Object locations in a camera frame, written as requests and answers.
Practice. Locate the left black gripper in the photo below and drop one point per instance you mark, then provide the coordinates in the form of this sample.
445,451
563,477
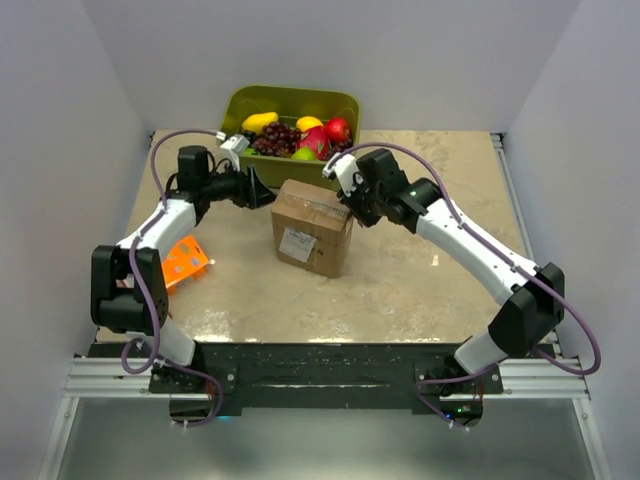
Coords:
251,192

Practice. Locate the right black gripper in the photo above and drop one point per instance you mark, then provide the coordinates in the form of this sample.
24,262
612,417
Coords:
368,220

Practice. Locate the brown cardboard express box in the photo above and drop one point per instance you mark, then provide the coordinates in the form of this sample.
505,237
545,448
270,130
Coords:
311,228

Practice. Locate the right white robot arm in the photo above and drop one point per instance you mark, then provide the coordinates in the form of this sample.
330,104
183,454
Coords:
529,296

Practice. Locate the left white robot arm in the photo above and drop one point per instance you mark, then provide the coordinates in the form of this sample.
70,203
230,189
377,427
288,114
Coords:
150,270

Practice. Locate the orange carton box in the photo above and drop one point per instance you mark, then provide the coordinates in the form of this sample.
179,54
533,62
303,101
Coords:
186,261

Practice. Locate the dark black grape bunch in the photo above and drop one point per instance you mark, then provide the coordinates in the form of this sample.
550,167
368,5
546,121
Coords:
250,136

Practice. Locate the green lime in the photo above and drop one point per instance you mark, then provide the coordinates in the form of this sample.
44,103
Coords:
304,154

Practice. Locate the dark red grape bunch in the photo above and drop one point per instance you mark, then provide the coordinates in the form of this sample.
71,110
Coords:
337,148

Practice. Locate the yellow mango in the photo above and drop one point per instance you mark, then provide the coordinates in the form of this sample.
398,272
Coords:
255,123

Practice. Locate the olive green plastic bin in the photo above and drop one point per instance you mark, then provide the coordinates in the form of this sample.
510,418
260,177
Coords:
290,103

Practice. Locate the pink dragon fruit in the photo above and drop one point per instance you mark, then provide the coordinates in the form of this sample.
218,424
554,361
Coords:
316,140

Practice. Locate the red apple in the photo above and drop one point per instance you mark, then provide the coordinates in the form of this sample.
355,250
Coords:
338,130

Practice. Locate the yellow lemon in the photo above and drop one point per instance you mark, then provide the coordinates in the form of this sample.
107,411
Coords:
306,123

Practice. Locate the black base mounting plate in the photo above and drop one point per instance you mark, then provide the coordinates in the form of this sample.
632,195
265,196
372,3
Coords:
230,378

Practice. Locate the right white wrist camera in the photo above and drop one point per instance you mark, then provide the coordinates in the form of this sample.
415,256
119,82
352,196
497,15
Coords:
342,168

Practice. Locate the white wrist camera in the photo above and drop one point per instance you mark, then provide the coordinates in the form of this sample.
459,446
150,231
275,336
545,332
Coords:
234,145
342,168

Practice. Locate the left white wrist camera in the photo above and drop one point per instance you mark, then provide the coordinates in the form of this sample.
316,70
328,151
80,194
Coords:
234,145

